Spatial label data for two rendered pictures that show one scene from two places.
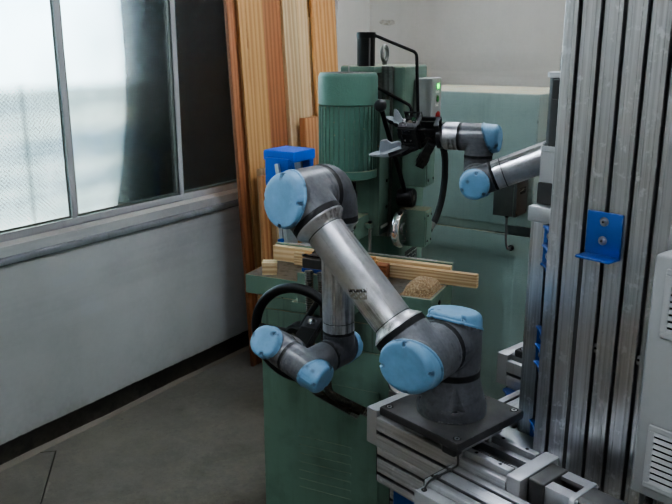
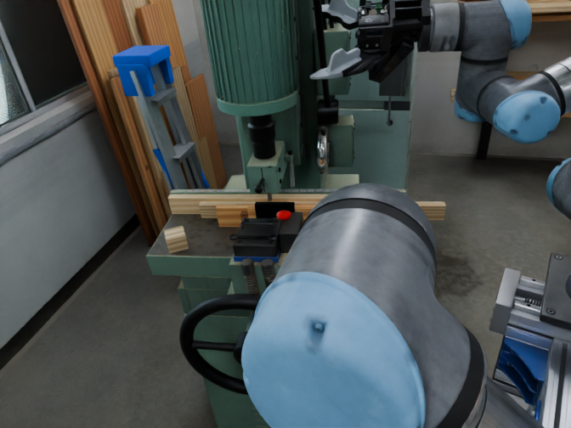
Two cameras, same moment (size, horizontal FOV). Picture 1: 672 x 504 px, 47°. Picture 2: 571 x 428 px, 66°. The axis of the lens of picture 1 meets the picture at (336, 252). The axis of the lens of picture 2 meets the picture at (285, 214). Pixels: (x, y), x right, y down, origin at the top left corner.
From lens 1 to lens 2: 1.43 m
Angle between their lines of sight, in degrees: 22
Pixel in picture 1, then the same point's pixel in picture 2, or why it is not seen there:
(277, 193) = (303, 385)
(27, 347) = not seen: outside the picture
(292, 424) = not seen: hidden behind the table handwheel
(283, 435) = (231, 397)
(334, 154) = (243, 78)
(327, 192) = (447, 323)
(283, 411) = not seen: hidden behind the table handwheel
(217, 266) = (93, 171)
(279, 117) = (114, 10)
